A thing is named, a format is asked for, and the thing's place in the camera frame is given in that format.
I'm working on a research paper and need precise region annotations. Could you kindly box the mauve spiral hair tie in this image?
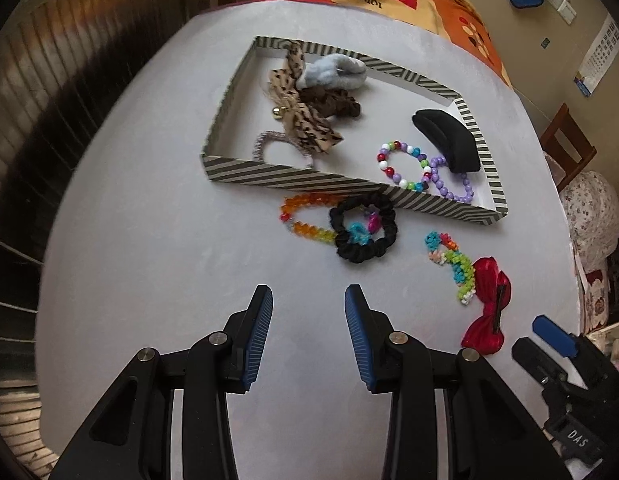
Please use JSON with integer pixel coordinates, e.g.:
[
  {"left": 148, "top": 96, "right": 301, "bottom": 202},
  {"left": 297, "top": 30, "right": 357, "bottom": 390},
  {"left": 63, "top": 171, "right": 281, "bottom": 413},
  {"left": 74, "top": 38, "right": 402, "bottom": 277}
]
[{"left": 252, "top": 130, "right": 315, "bottom": 168}]

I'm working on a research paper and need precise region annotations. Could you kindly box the multicolour round bead bracelet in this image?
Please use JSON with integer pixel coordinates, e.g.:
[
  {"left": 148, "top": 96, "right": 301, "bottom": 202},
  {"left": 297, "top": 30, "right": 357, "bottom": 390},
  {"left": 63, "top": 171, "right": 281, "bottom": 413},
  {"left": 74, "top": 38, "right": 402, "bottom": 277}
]
[{"left": 377, "top": 140, "right": 435, "bottom": 193}]

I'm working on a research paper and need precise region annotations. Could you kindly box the orange red printed blanket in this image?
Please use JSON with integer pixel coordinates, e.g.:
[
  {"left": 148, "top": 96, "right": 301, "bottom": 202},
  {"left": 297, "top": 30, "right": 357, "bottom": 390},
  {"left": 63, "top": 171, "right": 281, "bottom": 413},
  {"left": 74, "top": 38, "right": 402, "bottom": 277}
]
[{"left": 269, "top": 0, "right": 513, "bottom": 91}]

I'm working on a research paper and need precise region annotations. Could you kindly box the wall calendar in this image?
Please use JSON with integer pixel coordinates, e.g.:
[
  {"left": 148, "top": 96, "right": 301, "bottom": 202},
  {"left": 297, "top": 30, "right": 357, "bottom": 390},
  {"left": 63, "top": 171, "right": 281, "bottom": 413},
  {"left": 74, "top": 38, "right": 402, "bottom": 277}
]
[{"left": 573, "top": 14, "right": 619, "bottom": 96}]

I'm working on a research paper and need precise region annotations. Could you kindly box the white wall switch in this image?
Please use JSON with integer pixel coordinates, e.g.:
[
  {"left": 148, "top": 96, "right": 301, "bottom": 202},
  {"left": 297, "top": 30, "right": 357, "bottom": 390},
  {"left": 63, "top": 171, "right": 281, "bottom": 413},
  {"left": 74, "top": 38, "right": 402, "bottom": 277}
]
[{"left": 547, "top": 0, "right": 577, "bottom": 23}]

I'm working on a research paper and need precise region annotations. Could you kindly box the turquoise pink bead bracelet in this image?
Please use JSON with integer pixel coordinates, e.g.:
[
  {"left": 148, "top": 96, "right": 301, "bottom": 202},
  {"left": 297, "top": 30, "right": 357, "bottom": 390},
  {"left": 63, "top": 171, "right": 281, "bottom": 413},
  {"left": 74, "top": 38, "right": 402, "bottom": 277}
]
[{"left": 349, "top": 212, "right": 383, "bottom": 243}]

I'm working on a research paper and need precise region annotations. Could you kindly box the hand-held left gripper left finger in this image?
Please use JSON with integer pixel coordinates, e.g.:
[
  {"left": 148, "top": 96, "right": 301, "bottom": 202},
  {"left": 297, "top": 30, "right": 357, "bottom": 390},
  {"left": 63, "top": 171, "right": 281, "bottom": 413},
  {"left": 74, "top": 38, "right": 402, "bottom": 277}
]
[{"left": 49, "top": 285, "right": 274, "bottom": 480}]

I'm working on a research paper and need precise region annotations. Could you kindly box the striped shallow tray box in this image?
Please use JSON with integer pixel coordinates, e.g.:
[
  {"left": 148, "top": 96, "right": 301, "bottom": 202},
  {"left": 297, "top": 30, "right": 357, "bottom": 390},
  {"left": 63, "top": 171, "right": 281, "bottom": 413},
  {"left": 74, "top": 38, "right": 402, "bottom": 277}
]
[{"left": 202, "top": 36, "right": 510, "bottom": 226}]

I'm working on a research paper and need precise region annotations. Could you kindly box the floral fabric cover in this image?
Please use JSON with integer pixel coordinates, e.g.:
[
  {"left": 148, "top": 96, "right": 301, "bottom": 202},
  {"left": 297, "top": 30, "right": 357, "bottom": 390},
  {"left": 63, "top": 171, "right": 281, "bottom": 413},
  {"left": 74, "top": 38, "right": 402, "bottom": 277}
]
[{"left": 559, "top": 170, "right": 619, "bottom": 273}]

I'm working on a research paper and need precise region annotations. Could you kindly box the purple bead bracelet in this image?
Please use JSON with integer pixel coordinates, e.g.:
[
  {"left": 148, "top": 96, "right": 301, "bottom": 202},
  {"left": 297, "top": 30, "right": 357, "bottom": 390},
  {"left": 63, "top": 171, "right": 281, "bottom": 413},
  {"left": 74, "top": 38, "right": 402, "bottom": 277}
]
[{"left": 429, "top": 156, "right": 475, "bottom": 204}]

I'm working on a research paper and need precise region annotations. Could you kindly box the black scrunchie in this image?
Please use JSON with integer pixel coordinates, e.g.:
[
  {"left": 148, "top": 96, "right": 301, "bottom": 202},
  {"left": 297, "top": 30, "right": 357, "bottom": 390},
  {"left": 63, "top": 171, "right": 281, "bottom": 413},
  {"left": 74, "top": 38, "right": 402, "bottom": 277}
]
[{"left": 329, "top": 192, "right": 399, "bottom": 265}]

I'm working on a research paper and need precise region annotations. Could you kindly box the red bow hair clip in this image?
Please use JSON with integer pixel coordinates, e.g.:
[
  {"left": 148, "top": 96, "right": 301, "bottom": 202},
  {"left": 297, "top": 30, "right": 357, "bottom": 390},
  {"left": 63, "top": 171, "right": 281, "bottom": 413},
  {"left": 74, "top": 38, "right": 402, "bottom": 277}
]
[{"left": 461, "top": 256, "right": 514, "bottom": 356}]

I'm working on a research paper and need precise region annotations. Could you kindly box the leopard print hair bow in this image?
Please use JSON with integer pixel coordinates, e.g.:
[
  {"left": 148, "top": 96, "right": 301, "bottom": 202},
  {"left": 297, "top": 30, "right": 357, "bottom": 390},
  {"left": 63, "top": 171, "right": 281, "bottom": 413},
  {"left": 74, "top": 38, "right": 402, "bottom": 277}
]
[{"left": 268, "top": 41, "right": 344, "bottom": 157}]

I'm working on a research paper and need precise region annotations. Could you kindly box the turquoise orange flower bead bracelet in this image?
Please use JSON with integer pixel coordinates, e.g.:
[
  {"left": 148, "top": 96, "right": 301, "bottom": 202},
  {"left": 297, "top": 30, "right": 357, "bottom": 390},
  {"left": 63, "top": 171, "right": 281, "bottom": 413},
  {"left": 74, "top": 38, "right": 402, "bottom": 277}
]
[{"left": 424, "top": 231, "right": 476, "bottom": 306}]

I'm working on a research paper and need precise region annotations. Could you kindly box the light blue fluffy scrunchie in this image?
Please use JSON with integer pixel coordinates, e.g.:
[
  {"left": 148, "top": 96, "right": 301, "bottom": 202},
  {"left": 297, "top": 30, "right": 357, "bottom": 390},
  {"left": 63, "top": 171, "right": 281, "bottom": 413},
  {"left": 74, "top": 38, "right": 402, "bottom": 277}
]
[{"left": 298, "top": 54, "right": 369, "bottom": 92}]

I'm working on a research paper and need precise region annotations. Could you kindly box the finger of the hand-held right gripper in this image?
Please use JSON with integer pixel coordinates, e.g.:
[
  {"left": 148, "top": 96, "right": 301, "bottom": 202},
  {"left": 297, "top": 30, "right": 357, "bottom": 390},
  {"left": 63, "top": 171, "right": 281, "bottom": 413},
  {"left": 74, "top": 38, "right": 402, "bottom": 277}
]
[
  {"left": 512, "top": 337, "right": 566, "bottom": 392},
  {"left": 532, "top": 315, "right": 579, "bottom": 360}
]

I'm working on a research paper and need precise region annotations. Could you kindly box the black velvet hair clip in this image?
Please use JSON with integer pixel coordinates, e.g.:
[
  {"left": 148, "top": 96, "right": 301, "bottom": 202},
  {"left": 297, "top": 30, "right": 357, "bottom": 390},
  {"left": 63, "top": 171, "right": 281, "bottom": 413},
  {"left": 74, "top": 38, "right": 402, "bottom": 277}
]
[{"left": 412, "top": 108, "right": 481, "bottom": 173}]

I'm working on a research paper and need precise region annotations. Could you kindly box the brown scrunchie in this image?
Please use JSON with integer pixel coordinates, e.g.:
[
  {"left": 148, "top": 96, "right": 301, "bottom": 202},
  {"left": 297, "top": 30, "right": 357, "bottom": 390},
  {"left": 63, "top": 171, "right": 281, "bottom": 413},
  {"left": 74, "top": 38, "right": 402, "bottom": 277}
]
[{"left": 299, "top": 85, "right": 363, "bottom": 120}]

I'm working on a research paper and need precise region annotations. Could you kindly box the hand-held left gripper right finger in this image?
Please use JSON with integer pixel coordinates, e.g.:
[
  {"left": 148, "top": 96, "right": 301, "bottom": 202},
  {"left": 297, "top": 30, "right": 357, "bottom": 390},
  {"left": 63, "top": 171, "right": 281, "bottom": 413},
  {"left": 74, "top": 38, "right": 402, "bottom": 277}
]
[{"left": 344, "top": 284, "right": 573, "bottom": 480}]

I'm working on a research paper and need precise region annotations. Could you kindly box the wooden chair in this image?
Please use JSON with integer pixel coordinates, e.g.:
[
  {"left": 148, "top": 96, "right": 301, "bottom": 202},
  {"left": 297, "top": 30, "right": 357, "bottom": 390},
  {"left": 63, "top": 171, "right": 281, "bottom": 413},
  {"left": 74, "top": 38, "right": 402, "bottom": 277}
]
[{"left": 539, "top": 103, "right": 597, "bottom": 193}]

